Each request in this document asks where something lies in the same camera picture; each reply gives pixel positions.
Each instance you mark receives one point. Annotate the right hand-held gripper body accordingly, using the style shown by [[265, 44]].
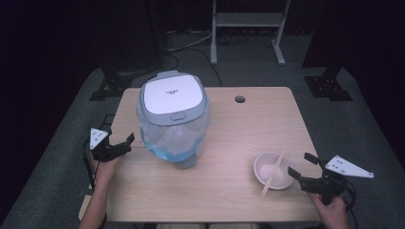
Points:
[[347, 168]]

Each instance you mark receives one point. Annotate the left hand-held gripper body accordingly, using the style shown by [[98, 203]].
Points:
[[97, 137]]

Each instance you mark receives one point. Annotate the wooden chopstick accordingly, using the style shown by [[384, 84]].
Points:
[[275, 171]]

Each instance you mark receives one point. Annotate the white bowl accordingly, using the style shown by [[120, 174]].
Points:
[[267, 168]]

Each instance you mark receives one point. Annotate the clear plastic trash bag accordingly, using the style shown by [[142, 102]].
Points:
[[172, 140]]

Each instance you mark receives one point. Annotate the grey pedal trash can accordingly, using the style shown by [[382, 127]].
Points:
[[173, 95]]

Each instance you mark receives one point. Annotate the person's left hand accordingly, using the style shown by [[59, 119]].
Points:
[[105, 173]]

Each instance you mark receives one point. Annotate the person's right hand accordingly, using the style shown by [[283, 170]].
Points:
[[334, 214]]

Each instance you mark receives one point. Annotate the grey tape strip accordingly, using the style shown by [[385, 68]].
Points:
[[84, 193]]

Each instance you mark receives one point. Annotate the white metal stand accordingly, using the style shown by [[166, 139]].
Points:
[[248, 19]]

